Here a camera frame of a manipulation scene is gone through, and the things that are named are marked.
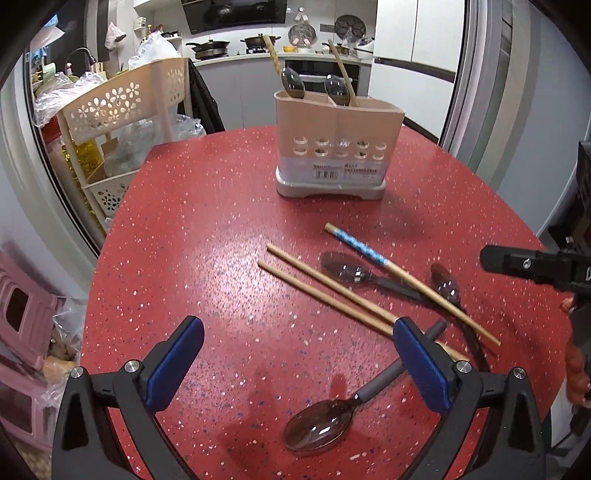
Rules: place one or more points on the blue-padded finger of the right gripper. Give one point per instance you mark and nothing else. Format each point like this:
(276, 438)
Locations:
(564, 270)

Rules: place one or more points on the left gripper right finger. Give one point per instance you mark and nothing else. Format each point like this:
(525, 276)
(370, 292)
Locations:
(511, 443)

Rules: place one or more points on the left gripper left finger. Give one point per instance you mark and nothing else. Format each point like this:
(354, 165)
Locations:
(86, 444)

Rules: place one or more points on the brown spoon black handle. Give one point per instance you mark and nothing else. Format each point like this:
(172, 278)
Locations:
(444, 283)

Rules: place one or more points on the plain bamboo chopstick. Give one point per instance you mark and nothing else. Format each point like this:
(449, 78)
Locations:
(345, 75)

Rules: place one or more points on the gold patterned chopstick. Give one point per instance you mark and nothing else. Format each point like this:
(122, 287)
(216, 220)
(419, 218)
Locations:
(276, 61)

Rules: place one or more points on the black kitchen faucet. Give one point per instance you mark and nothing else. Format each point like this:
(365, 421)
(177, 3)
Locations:
(80, 61)

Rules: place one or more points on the operator hand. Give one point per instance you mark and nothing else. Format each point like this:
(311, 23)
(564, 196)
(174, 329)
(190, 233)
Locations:
(577, 356)

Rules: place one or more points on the pink plastic stool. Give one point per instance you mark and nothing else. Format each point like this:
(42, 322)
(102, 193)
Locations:
(27, 311)

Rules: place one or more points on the plain wooden chopstick lower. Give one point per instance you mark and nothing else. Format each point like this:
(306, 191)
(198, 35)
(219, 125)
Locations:
(364, 318)

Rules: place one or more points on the plain wooden chopstick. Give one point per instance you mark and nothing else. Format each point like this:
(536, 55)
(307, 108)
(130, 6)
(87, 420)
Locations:
(364, 318)
(369, 307)

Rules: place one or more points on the plain wooden chopstick upper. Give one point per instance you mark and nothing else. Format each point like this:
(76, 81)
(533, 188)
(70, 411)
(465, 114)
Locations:
(369, 307)

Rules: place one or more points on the blue patterned chopstick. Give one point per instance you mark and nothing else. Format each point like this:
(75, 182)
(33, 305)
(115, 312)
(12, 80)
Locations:
(394, 269)

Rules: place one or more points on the beige utensil holder caddy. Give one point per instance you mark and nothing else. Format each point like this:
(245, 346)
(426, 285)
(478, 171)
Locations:
(327, 149)

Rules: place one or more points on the beige perforated storage rack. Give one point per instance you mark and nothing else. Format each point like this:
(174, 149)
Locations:
(149, 91)

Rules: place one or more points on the black wok on stove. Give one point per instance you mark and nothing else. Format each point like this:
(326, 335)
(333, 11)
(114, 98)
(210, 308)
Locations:
(257, 42)

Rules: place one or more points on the black frying pan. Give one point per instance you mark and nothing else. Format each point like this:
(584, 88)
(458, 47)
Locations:
(209, 50)

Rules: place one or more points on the black range hood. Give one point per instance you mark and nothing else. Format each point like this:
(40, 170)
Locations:
(209, 15)

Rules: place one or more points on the brown spoon grey handle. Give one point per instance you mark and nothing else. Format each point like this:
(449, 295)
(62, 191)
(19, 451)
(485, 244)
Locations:
(321, 425)

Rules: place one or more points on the clear brown spoon dark handle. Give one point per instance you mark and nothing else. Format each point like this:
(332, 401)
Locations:
(348, 270)

